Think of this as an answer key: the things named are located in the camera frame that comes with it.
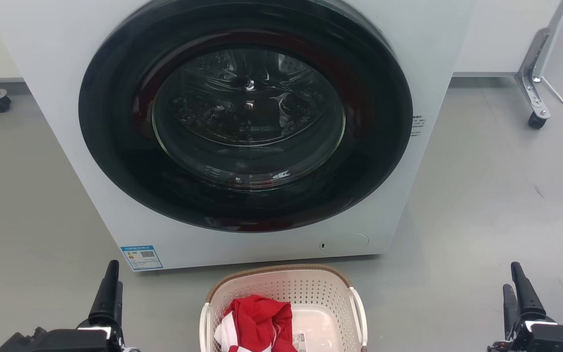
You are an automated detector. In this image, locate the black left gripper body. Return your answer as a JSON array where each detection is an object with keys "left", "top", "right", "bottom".
[{"left": 0, "top": 325, "right": 140, "bottom": 352}]

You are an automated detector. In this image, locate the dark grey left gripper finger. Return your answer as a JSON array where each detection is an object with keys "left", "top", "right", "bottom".
[
  {"left": 88, "top": 260, "right": 120, "bottom": 328},
  {"left": 114, "top": 282, "right": 124, "bottom": 343}
]

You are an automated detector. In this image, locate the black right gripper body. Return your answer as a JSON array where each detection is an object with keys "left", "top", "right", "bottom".
[{"left": 488, "top": 317, "right": 563, "bottom": 352}]

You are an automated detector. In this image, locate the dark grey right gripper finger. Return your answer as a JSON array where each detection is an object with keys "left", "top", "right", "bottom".
[
  {"left": 510, "top": 262, "right": 547, "bottom": 321},
  {"left": 502, "top": 284, "right": 521, "bottom": 341}
]

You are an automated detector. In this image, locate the cream perforated laundry basket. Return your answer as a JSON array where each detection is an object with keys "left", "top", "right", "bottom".
[{"left": 199, "top": 264, "right": 368, "bottom": 352}]

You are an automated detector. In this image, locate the blue energy label sticker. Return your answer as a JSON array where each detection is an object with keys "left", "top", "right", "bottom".
[{"left": 120, "top": 245, "right": 164, "bottom": 271}]

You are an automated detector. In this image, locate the red and white garment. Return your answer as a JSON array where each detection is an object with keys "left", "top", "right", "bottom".
[{"left": 214, "top": 294, "right": 298, "bottom": 352}]

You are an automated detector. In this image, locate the black round washer door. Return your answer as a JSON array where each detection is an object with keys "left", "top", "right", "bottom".
[{"left": 78, "top": 0, "right": 413, "bottom": 233}]

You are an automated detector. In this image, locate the white oval filter cover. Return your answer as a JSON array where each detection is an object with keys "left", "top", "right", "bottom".
[{"left": 319, "top": 232, "right": 370, "bottom": 255}]

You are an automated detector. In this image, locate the white front-load washing machine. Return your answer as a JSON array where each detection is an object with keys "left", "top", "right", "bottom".
[{"left": 0, "top": 0, "right": 477, "bottom": 272}]

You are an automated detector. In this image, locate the silver metal stand leg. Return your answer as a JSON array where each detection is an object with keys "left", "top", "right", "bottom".
[{"left": 515, "top": 0, "right": 563, "bottom": 119}]

